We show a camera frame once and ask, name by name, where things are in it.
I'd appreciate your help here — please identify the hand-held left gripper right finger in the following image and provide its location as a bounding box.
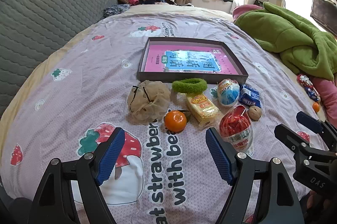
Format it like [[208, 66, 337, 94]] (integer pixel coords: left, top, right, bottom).
[[205, 127, 303, 224]]

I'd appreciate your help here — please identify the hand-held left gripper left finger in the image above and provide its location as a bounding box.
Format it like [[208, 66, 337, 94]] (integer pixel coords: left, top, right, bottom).
[[29, 127, 125, 224]]

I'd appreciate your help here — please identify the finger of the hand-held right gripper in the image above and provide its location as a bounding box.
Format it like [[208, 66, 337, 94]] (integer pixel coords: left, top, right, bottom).
[[296, 111, 337, 153], [274, 123, 314, 161]]

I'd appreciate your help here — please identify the red foil egg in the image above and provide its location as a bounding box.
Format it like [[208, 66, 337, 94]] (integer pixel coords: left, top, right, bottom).
[[219, 105, 254, 156]]

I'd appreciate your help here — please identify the brown walnut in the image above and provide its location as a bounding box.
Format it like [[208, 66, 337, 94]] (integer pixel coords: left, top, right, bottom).
[[248, 106, 262, 121]]

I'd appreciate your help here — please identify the yellow rice cracker packet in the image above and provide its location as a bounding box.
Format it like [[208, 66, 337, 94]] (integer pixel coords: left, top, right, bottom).
[[186, 93, 222, 130]]

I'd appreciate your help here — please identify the blue snack packet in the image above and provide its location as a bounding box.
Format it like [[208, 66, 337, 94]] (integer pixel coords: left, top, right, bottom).
[[238, 84, 262, 108]]

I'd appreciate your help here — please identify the orange tangerine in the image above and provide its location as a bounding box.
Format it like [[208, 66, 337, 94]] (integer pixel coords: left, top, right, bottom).
[[164, 110, 193, 132]]

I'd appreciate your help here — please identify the beige mesh pouf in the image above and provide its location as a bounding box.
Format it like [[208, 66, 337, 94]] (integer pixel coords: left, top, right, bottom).
[[127, 81, 171, 125]]

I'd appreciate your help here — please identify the blue foil egg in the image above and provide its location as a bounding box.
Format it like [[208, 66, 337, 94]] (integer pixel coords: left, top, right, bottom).
[[217, 78, 240, 107]]

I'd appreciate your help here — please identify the green hair scrunchie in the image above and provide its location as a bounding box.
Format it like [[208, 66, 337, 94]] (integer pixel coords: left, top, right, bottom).
[[172, 78, 208, 94]]

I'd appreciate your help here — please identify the dark cardboard box lid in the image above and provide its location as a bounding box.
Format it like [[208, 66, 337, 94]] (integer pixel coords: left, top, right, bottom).
[[137, 37, 249, 85]]

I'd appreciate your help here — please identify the person's right hand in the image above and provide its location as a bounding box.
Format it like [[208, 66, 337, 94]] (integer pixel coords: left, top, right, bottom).
[[307, 188, 332, 216]]

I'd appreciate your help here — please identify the red blue candy packet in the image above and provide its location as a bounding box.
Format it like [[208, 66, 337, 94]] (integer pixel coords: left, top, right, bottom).
[[303, 86, 321, 103]]

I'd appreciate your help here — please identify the pink cushion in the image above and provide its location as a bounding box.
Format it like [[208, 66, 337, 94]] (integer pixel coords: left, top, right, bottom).
[[312, 77, 337, 119]]

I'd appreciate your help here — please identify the strawberry printed bedsheet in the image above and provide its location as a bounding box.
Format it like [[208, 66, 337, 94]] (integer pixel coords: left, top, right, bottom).
[[0, 12, 327, 224]]

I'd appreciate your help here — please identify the green fleece blanket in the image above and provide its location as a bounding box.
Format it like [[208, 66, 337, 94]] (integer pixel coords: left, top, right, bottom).
[[234, 2, 337, 81]]

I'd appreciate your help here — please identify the dark framed panel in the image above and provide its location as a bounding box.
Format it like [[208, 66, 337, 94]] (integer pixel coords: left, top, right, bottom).
[[311, 0, 337, 35]]

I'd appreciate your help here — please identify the pink blanket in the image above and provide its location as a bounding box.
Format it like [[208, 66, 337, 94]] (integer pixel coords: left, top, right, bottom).
[[232, 4, 264, 21]]

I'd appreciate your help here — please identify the blue floral cloth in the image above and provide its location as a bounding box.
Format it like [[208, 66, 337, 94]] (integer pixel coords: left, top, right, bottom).
[[103, 4, 131, 18]]

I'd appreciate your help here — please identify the grey quilted headboard cover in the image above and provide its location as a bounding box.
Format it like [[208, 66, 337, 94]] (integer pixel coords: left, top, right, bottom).
[[0, 0, 118, 117]]

